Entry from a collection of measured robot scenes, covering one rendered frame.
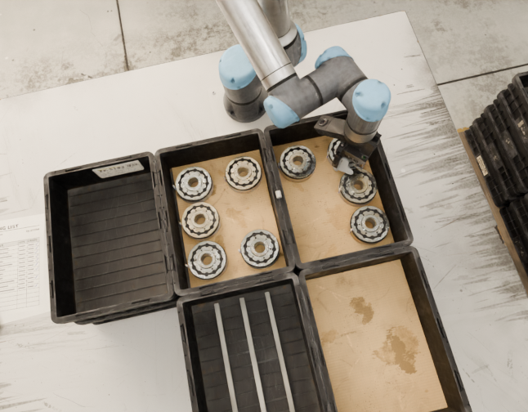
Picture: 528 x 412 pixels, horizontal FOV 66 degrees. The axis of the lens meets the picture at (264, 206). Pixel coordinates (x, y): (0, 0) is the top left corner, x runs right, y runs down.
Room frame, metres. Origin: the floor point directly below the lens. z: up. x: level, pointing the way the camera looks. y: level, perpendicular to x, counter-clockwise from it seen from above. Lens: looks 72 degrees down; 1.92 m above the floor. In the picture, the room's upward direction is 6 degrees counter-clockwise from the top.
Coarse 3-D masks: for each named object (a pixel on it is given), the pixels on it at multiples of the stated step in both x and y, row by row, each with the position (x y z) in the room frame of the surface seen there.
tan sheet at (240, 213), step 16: (208, 160) 0.50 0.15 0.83; (224, 160) 0.50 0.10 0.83; (256, 160) 0.49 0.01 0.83; (176, 176) 0.46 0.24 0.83; (224, 176) 0.45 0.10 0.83; (176, 192) 0.41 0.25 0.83; (224, 192) 0.40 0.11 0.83; (256, 192) 0.39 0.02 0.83; (224, 208) 0.35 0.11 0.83; (240, 208) 0.34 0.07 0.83; (256, 208) 0.34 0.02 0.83; (272, 208) 0.33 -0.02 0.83; (224, 224) 0.30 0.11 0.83; (240, 224) 0.30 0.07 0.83; (256, 224) 0.29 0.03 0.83; (272, 224) 0.29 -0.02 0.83; (192, 240) 0.27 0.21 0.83; (208, 240) 0.26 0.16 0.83; (224, 240) 0.26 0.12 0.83; (240, 240) 0.25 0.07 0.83; (208, 256) 0.22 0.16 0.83; (240, 256) 0.21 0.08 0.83; (224, 272) 0.17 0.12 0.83; (240, 272) 0.17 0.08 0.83; (256, 272) 0.16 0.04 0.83
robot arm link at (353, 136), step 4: (344, 124) 0.45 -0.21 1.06; (344, 128) 0.44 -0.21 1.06; (348, 128) 0.42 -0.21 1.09; (348, 132) 0.42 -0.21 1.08; (352, 132) 0.41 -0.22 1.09; (348, 136) 0.42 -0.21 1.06; (352, 136) 0.41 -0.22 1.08; (356, 136) 0.41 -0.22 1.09; (360, 136) 0.40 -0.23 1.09; (364, 136) 0.40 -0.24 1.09; (368, 136) 0.40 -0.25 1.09; (372, 136) 0.41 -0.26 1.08; (352, 140) 0.41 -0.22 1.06; (356, 140) 0.40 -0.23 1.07; (360, 140) 0.40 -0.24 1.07; (364, 140) 0.40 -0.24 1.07; (368, 140) 0.40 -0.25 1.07
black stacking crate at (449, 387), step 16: (400, 256) 0.16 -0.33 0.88; (320, 272) 0.13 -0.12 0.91; (336, 272) 0.14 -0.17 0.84; (416, 272) 0.11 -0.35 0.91; (416, 288) 0.07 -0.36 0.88; (416, 304) 0.04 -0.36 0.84; (432, 320) -0.01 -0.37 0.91; (432, 336) -0.04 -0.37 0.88; (432, 352) -0.08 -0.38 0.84; (448, 368) -0.11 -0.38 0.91; (448, 384) -0.15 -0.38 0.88; (448, 400) -0.19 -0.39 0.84
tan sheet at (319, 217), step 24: (288, 144) 0.53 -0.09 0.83; (312, 144) 0.52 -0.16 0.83; (288, 192) 0.38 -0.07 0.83; (312, 192) 0.37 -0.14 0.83; (336, 192) 0.36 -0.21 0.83; (312, 216) 0.30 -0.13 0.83; (336, 216) 0.29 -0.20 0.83; (312, 240) 0.23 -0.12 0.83; (336, 240) 0.23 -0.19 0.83; (384, 240) 0.21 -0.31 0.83
